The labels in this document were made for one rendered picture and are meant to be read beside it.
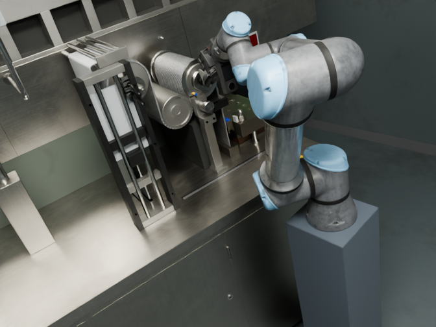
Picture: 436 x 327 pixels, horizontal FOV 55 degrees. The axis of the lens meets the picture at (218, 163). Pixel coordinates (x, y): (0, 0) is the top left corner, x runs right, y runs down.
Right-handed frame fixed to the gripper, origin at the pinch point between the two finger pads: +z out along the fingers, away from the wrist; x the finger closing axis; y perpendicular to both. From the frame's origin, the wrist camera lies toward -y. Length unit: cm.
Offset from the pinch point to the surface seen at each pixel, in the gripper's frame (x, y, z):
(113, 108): 36.5, 2.8, -9.8
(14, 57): 51, 42, 14
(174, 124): 15.4, -4.7, 9.8
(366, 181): -114, -75, 103
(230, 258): 21, -56, 17
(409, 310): -48, -125, 43
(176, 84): 7.3, 7.9, 8.0
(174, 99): 12.5, 1.8, 4.4
